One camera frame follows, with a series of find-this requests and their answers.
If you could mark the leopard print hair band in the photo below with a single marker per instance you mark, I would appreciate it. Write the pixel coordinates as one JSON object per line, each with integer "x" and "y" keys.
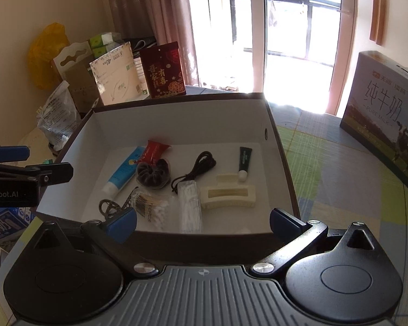
{"x": 110, "y": 207}

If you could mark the green tissue boxes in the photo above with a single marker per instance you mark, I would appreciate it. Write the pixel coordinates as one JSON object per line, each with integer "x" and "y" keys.
{"x": 103, "y": 42}

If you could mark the wooden wall strips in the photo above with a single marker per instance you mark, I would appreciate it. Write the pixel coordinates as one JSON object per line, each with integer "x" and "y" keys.
{"x": 378, "y": 20}

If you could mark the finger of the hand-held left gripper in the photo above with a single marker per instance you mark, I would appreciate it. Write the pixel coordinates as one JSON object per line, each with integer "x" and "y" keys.
{"x": 54, "y": 173}
{"x": 12, "y": 153}

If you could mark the cream hair claw clip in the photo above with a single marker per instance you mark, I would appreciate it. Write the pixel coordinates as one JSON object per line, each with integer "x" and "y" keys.
{"x": 227, "y": 197}

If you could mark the brown velvet scrunchie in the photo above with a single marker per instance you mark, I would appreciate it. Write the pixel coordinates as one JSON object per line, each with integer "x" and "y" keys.
{"x": 153, "y": 175}

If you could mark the black bag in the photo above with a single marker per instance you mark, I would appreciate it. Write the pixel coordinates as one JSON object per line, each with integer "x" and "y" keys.
{"x": 141, "y": 42}

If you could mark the large milk carton case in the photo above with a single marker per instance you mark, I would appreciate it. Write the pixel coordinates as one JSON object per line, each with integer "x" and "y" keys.
{"x": 377, "y": 115}

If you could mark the blue milk carton box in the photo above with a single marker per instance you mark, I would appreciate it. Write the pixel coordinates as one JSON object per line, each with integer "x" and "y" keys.
{"x": 6, "y": 225}

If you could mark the pink curtain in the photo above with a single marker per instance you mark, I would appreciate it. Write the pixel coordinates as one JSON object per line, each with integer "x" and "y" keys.
{"x": 149, "y": 6}

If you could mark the red gift bag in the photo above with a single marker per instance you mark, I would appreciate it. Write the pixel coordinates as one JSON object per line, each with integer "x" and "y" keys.
{"x": 163, "y": 73}

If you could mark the cotton swab pack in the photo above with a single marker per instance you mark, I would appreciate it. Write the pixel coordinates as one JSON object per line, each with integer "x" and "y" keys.
{"x": 153, "y": 209}

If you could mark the blue toothpaste tube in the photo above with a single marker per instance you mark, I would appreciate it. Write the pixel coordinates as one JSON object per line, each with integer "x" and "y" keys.
{"x": 124, "y": 171}

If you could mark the window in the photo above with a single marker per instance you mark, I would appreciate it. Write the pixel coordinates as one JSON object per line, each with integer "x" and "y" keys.
{"x": 285, "y": 17}

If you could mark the yellow plastic bag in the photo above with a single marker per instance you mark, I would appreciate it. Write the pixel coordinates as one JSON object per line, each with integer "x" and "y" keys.
{"x": 46, "y": 54}

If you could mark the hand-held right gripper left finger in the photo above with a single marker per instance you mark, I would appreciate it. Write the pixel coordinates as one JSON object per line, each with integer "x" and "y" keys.
{"x": 122, "y": 225}

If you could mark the red snack packet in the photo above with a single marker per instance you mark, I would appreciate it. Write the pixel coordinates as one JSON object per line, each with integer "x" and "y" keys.
{"x": 154, "y": 151}

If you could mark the dark green small tube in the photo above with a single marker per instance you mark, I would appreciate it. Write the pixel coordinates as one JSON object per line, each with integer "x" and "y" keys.
{"x": 245, "y": 159}

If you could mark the clear printed plastic bag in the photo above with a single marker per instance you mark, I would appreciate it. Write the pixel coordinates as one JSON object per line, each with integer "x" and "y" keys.
{"x": 57, "y": 115}

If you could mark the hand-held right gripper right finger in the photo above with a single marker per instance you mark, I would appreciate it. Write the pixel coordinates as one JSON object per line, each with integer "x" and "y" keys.
{"x": 287, "y": 225}

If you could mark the brown cardboard box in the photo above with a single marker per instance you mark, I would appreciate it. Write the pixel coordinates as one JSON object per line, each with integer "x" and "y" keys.
{"x": 190, "y": 122}

